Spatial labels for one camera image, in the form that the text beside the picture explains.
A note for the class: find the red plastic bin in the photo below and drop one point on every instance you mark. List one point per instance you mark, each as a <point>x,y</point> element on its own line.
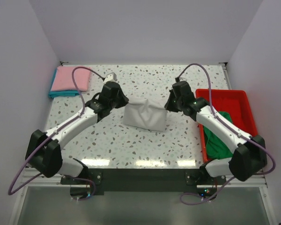
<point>234,102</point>

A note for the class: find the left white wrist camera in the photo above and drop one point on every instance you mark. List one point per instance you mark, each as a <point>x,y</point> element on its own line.
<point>111,77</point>

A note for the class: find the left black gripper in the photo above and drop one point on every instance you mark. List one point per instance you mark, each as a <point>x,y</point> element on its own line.
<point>124,100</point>

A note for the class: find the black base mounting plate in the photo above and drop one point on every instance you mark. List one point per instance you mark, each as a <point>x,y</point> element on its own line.
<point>142,180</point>

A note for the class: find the green t shirt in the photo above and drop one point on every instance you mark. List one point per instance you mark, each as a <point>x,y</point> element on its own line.
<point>215,147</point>

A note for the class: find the folded teal t shirt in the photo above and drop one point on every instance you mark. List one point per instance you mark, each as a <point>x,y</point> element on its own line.
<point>63,93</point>

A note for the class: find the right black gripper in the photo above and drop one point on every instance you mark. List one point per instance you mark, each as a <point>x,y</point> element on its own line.
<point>168,106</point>

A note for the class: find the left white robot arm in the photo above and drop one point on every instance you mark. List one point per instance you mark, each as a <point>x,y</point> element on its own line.
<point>44,149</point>

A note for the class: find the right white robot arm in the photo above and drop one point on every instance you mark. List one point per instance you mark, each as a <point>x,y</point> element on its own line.
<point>248,152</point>

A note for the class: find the white t shirt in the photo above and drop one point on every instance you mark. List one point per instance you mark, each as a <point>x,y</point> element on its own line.
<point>146,114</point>

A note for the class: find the folded pink t shirt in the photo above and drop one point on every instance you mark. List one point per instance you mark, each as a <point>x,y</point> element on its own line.
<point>62,79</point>

